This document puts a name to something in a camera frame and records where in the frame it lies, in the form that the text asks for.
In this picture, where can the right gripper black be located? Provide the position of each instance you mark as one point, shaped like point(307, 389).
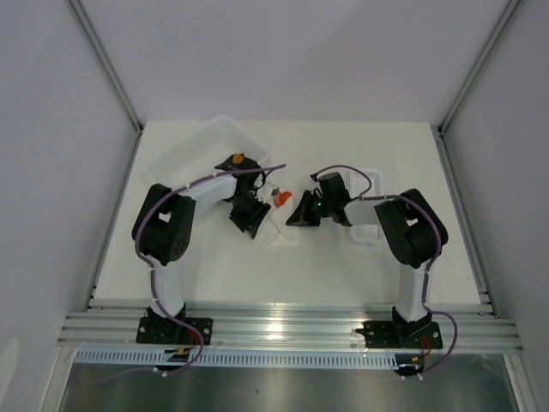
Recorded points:
point(303, 216)

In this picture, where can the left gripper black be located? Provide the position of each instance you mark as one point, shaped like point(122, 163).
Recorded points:
point(250, 223)

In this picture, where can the white paper napkin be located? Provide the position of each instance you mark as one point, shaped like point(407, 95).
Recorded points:
point(274, 232)

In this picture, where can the orange plastic spoon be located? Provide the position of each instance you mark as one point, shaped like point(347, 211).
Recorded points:
point(281, 198)

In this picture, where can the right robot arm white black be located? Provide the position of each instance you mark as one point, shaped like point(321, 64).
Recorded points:
point(413, 231)

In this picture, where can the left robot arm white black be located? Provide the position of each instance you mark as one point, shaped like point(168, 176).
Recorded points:
point(163, 229)

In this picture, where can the dark navy rolled napkin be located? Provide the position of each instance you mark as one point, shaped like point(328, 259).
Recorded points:
point(237, 159)

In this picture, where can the small white utensil tray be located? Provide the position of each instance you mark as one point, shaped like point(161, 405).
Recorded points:
point(370, 231)

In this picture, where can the large white plastic basket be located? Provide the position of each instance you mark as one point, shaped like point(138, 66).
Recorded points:
point(196, 153)

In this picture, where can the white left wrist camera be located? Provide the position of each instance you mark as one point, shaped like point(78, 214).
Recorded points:
point(269, 191)

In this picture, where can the right side aluminium rail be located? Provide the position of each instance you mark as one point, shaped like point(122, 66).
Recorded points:
point(475, 258)

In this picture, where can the white slotted cable duct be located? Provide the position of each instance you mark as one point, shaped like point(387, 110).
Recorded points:
point(237, 358)

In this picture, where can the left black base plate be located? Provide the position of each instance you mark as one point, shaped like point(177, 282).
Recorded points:
point(162, 331)

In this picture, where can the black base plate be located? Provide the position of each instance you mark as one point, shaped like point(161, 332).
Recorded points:
point(389, 334)
point(162, 331)

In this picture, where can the right aluminium frame post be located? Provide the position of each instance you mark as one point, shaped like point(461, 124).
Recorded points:
point(481, 62)

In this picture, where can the aluminium frame post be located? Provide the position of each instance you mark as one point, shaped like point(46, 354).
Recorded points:
point(103, 60)
point(481, 62)

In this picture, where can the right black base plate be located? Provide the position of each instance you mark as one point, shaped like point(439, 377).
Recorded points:
point(389, 334)

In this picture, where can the aluminium mounting rail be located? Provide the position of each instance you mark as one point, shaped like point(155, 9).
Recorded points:
point(283, 326)

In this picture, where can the left aluminium frame post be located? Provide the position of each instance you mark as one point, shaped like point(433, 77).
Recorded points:
point(103, 60)

